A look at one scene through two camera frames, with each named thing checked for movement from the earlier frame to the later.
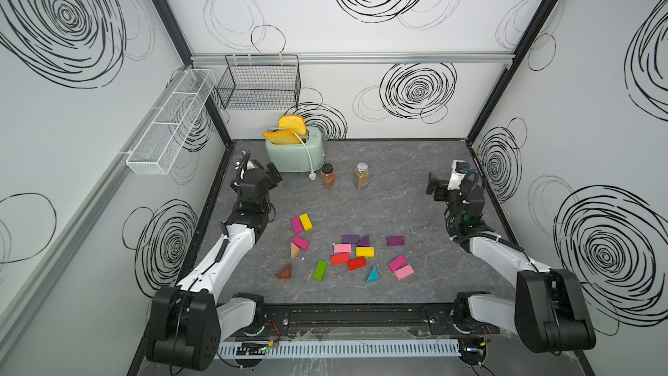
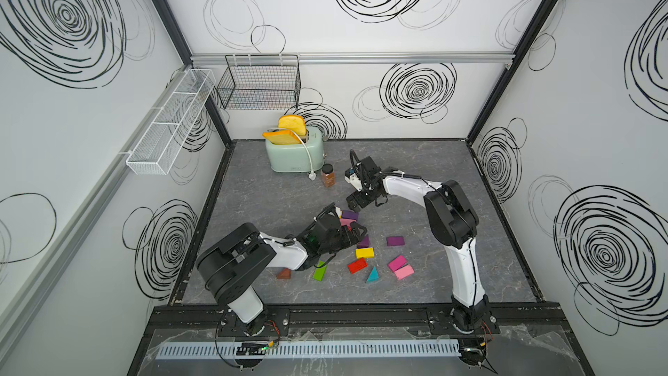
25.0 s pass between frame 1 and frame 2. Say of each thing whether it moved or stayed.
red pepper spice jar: stayed
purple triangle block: stayed
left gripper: moved
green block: stayed
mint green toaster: stayed
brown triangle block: stayed
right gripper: moved
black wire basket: stayed
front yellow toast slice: stayed
